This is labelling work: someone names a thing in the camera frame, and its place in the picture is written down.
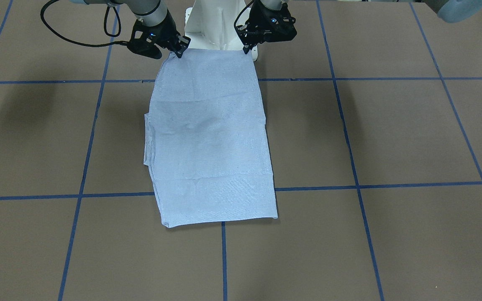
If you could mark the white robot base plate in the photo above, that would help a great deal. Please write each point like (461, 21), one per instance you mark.
(212, 27)

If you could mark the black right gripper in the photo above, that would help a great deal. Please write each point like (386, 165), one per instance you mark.
(167, 34)

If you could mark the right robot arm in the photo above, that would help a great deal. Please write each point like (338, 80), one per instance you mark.
(150, 11)

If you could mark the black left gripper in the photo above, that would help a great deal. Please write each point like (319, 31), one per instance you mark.
(252, 26)

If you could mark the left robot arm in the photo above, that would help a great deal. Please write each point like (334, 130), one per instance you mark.
(450, 11)

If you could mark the blue striped button shirt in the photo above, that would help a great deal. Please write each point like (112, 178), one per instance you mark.
(206, 144)

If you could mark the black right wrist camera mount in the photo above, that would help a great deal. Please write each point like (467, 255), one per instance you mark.
(142, 42)

